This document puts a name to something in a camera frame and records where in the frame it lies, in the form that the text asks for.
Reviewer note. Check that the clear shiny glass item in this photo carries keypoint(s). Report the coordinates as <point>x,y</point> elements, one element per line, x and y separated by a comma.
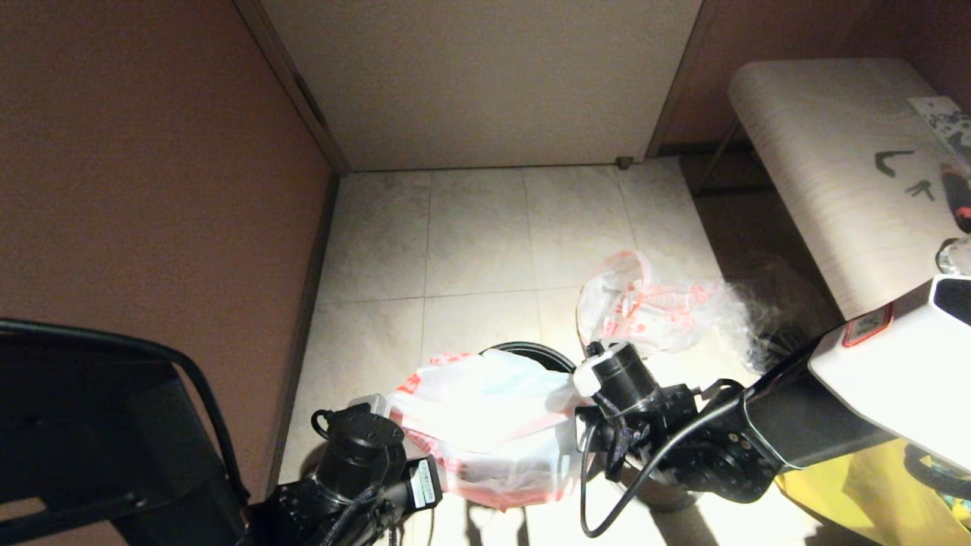
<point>957,258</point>

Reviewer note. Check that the white door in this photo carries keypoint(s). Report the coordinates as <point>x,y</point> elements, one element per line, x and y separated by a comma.
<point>485,83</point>

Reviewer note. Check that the black cylindrical right wrist camera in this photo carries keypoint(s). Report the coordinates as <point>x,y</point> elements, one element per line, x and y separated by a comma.
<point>618,375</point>

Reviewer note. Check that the clear plastic bag dark contents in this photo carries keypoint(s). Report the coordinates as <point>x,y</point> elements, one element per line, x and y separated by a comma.
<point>774,311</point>

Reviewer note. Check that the black round trash bin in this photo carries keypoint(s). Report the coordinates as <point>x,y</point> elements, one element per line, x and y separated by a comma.
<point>531,350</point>

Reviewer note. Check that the black cylindrical wrist camera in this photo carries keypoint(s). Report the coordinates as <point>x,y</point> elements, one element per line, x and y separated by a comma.
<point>360,447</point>
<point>618,375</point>

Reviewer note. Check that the red-printed plastic bag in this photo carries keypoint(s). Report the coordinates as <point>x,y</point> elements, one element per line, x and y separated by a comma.
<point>645,311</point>

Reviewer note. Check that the white patterned paper sheet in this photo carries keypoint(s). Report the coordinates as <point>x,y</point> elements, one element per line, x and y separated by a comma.
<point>948,120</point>

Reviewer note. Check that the light wood-grain table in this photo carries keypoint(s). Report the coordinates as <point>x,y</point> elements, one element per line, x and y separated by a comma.
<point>819,152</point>

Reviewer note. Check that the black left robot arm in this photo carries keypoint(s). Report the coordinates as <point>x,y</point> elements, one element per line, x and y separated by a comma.
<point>91,440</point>

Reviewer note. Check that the white trash bag red trim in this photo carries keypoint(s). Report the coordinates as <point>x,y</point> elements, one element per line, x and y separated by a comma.
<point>485,409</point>

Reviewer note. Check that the small black hex key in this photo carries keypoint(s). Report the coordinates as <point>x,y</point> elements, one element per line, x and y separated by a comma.
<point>922,189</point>

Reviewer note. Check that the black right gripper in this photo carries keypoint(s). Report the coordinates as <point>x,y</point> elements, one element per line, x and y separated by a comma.
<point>683,447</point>

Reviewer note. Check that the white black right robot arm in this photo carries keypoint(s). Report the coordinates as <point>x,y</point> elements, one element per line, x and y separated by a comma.
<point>872,379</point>

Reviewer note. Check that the black cylindrical left wrist camera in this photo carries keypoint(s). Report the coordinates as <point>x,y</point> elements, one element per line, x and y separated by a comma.
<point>360,447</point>

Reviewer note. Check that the yellow plastic bag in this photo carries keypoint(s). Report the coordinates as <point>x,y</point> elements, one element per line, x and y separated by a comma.
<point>857,493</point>

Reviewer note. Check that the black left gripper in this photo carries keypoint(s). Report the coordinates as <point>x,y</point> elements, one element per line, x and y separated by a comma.
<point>318,516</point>

